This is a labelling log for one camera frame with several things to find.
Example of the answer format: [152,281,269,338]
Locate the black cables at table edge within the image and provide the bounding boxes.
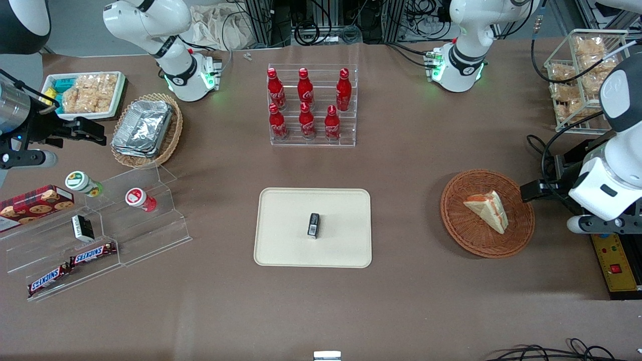
[494,338,623,361]

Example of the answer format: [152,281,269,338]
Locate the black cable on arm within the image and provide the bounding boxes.
[530,10,638,85]

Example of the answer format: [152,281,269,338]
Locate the clear bag of snacks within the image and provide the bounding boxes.
[549,64,577,84]
[581,58,618,97]
[574,37,606,60]
[551,83,586,124]

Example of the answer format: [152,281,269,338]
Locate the aluminium frame with cables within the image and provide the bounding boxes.
[243,0,454,47]

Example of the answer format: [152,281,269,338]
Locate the clear acrylic bottle rack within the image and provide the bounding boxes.
[267,64,358,147]

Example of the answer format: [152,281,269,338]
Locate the bag of rice crackers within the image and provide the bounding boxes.
[61,73,119,114]

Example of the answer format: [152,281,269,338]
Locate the red cookie box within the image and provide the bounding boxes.
[0,185,75,233]

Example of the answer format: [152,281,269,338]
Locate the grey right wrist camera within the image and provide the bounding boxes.
[0,150,59,169]

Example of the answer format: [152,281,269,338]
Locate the black and white small box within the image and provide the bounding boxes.
[71,215,95,243]

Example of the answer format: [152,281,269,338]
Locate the oval tan wicker basket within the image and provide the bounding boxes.
[110,93,184,169]

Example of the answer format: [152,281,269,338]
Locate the clear acrylic stepped shelf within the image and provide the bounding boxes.
[0,163,193,303]

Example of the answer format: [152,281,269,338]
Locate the triangle sandwich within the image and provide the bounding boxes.
[462,190,509,235]

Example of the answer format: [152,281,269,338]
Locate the red cola bottle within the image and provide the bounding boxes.
[268,103,289,141]
[297,68,315,108]
[336,68,353,112]
[298,102,316,139]
[324,105,342,142]
[267,68,286,111]

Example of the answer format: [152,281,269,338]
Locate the beige cloth bag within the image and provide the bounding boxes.
[187,4,254,51]

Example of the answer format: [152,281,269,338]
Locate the round brown wicker basket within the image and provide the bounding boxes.
[440,169,536,259]

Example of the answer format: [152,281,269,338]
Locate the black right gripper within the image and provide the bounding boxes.
[21,113,107,146]

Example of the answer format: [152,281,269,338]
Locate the white wire rack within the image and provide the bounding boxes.
[544,29,630,135]

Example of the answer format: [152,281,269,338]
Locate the stacked aluminium foil trays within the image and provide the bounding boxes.
[111,100,174,159]

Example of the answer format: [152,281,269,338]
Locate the white rectangular snack tray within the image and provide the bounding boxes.
[41,71,127,121]

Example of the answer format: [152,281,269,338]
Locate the yellow power strip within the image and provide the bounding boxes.
[590,233,642,301]

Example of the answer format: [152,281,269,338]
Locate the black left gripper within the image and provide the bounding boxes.
[520,169,578,203]

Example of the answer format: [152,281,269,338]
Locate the Snickers chocolate bar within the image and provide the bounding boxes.
[27,264,71,298]
[69,242,118,267]

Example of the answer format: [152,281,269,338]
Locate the beige plastic tray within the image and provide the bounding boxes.
[253,188,373,269]

